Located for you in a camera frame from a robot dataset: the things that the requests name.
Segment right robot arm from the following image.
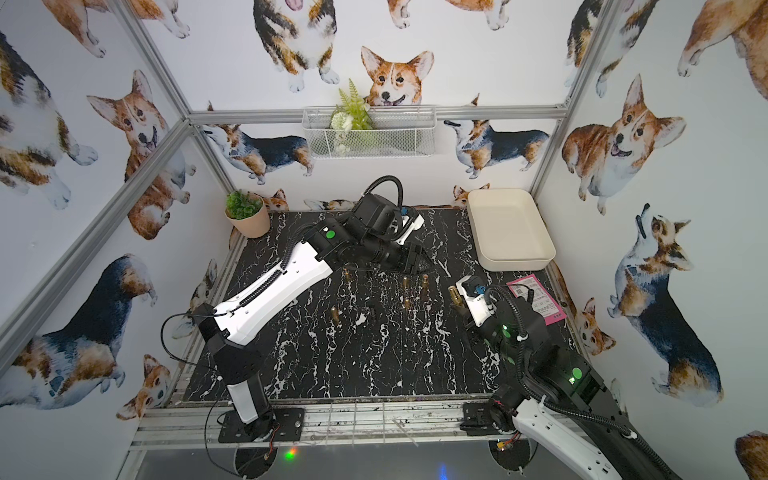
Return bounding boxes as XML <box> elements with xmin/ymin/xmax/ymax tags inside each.
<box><xmin>457</xmin><ymin>277</ymin><xmax>678</xmax><ymax>479</ymax></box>

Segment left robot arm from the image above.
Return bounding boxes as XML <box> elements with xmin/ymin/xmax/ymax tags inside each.
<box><xmin>192</xmin><ymin>175</ymin><xmax>428</xmax><ymax>425</ymax></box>

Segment pink label card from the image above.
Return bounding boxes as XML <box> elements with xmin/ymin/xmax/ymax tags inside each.
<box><xmin>507</xmin><ymin>274</ymin><xmax>566</xmax><ymax>325</ymax></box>

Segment cream rectangular tray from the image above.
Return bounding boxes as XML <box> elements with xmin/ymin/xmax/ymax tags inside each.
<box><xmin>466</xmin><ymin>189</ymin><xmax>556</xmax><ymax>272</ymax></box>

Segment artificial fern with flower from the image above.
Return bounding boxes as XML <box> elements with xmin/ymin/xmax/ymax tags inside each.
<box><xmin>330</xmin><ymin>80</ymin><xmax>375</xmax><ymax>155</ymax></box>

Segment potted green plant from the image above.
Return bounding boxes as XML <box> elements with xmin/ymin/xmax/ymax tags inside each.
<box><xmin>225</xmin><ymin>190</ymin><xmax>270</xmax><ymax>239</ymax></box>

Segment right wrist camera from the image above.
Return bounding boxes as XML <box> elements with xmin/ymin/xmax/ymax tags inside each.
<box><xmin>455</xmin><ymin>275</ymin><xmax>495</xmax><ymax>327</ymax></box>

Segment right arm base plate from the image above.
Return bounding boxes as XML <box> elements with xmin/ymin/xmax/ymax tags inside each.
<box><xmin>460</xmin><ymin>400</ymin><xmax>548</xmax><ymax>437</ymax></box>

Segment white wire wall basket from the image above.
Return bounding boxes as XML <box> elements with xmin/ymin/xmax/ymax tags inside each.
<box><xmin>302</xmin><ymin>106</ymin><xmax>437</xmax><ymax>159</ymax></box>

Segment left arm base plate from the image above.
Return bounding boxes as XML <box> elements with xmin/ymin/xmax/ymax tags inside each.
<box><xmin>218</xmin><ymin>408</ymin><xmax>306</xmax><ymax>444</ymax></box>

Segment aluminium front rail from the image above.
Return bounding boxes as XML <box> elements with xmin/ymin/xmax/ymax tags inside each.
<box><xmin>130</xmin><ymin>398</ymin><xmax>628</xmax><ymax>451</ymax></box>

